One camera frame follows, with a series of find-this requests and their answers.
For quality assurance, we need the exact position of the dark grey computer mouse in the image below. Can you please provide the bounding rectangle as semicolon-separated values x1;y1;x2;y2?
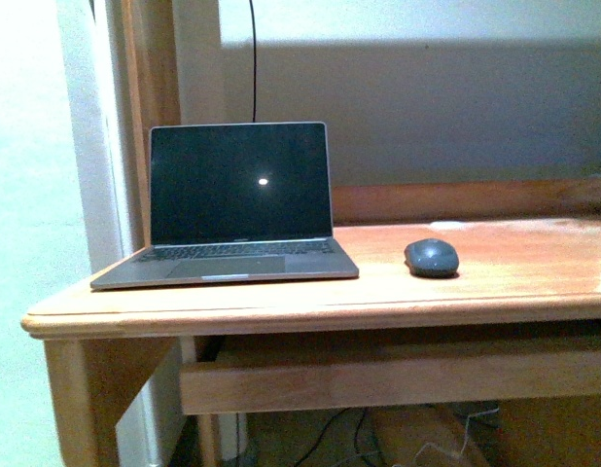
404;238;460;278

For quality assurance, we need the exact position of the grey open laptop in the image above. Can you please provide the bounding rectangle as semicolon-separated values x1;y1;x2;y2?
90;122;359;291

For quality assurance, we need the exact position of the wooden pull-out keyboard tray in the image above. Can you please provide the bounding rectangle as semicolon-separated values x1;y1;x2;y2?
180;336;601;414

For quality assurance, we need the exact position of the wooden desk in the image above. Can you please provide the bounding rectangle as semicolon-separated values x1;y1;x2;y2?
20;0;601;467

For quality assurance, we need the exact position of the black floor cable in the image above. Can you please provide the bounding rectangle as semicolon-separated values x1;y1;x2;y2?
293;408;394;467

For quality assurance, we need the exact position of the black hanging wall cable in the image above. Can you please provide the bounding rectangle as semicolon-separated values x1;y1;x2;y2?
248;0;259;124

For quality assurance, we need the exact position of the white floor cable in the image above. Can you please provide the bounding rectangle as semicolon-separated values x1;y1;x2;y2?
411;413;501;467

